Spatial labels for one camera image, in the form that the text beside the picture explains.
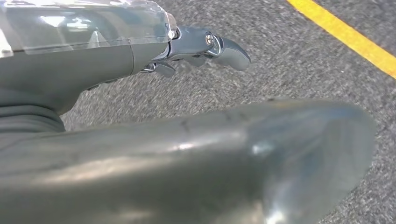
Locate yellow floor tape square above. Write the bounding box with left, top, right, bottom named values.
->
left=286, top=0, right=396, bottom=80

